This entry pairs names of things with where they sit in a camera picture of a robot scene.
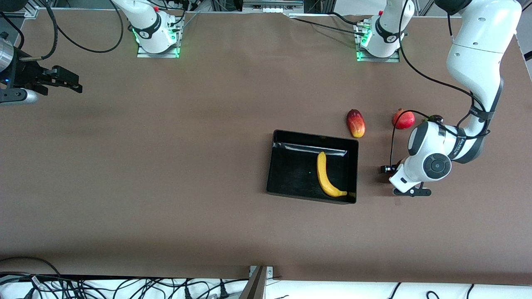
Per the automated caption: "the yellow banana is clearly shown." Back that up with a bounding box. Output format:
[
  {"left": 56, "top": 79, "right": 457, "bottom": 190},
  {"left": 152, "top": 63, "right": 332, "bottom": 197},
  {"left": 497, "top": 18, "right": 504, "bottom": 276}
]
[{"left": 317, "top": 152, "right": 348, "bottom": 198}]

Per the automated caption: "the black plastic box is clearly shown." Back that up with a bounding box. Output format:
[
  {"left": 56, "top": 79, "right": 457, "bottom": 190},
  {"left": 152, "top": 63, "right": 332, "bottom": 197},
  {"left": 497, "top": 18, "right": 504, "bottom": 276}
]
[{"left": 266, "top": 130, "right": 359, "bottom": 205}]

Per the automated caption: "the red pomegranate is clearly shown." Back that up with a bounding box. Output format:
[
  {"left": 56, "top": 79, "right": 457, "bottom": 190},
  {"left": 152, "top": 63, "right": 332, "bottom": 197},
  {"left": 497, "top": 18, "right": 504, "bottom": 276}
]
[{"left": 393, "top": 108, "right": 416, "bottom": 130}]

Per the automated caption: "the red yellow mango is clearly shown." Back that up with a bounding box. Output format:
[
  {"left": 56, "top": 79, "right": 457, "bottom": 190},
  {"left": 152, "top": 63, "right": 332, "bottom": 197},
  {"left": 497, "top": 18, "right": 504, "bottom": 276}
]
[{"left": 346, "top": 109, "right": 366, "bottom": 138}]

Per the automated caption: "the dark grey metal beam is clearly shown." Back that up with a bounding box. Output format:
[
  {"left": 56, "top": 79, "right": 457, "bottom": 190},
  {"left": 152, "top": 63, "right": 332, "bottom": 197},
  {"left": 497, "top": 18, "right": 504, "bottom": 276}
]
[{"left": 239, "top": 266, "right": 267, "bottom": 299}]

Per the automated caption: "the grey power strip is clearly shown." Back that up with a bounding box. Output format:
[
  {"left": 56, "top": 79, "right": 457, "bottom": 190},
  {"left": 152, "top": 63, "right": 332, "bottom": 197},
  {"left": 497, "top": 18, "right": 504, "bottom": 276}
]
[{"left": 242, "top": 0, "right": 305, "bottom": 14}]

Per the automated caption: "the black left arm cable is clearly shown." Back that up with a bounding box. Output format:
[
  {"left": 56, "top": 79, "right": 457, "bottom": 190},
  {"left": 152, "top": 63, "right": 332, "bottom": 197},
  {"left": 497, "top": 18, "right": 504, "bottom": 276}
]
[{"left": 390, "top": 0, "right": 495, "bottom": 169}]

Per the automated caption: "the long black right arm cable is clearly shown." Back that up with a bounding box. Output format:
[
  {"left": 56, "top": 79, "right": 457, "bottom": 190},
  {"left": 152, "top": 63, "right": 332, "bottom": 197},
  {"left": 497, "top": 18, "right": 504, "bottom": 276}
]
[{"left": 49, "top": 0, "right": 125, "bottom": 54}]

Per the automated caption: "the thin black cable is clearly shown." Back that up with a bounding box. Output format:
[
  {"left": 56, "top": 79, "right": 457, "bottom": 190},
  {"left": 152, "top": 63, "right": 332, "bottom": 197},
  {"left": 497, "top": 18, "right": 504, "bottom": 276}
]
[{"left": 0, "top": 11, "right": 25, "bottom": 51}]

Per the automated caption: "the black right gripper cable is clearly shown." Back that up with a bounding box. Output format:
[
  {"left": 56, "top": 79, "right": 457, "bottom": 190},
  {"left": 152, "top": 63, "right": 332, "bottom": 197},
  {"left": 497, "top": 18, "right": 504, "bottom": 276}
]
[{"left": 19, "top": 0, "right": 58, "bottom": 63}]

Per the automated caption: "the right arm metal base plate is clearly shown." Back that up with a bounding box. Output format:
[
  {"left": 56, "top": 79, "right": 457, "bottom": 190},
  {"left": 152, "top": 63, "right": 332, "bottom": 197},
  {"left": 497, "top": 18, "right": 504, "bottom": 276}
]
[{"left": 136, "top": 25, "right": 181, "bottom": 58}]

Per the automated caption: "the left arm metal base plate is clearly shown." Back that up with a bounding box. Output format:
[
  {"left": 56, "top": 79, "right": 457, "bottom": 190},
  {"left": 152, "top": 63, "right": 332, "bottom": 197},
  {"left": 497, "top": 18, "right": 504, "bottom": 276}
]
[{"left": 356, "top": 25, "right": 401, "bottom": 63}]

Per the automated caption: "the black cable on table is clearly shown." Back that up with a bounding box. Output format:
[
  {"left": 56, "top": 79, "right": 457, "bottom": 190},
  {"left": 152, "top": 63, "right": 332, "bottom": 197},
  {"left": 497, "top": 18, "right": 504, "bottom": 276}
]
[
  {"left": 296, "top": 17, "right": 367, "bottom": 36},
  {"left": 330, "top": 12, "right": 370, "bottom": 26}
]

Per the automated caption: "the black arched floor cable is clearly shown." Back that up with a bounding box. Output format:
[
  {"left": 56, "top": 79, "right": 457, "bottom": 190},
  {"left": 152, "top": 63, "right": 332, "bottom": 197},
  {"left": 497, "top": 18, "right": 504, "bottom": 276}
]
[{"left": 0, "top": 256, "right": 63, "bottom": 278}]

